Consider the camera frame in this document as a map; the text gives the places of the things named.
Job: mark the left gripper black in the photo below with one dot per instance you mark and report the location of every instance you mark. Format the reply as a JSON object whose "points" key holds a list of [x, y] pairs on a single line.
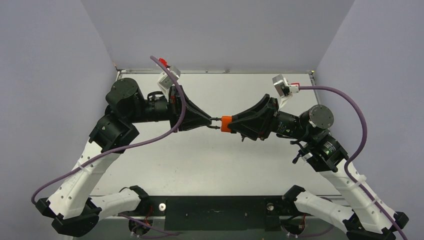
{"points": [[175, 105]]}

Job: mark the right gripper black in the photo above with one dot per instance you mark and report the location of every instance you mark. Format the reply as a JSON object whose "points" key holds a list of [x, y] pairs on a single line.
{"points": [[269, 118]]}

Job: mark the orange padlock keys black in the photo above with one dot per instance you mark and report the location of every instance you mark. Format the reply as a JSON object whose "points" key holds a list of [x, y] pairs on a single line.
{"points": [[243, 137]]}

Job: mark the orange padlock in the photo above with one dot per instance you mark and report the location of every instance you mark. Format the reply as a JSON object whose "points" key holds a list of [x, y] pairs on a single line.
{"points": [[224, 126]]}

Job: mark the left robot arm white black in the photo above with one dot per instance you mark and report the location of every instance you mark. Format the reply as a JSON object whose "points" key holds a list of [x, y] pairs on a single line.
{"points": [[72, 208]]}

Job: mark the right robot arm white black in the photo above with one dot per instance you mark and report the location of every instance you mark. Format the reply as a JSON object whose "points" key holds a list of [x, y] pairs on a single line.
{"points": [[366, 217]]}

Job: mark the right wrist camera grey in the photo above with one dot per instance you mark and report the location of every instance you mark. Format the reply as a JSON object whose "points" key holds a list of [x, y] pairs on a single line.
{"points": [[284, 89]]}

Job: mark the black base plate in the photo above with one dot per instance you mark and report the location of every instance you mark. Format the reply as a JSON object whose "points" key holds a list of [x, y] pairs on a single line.
{"points": [[219, 213]]}

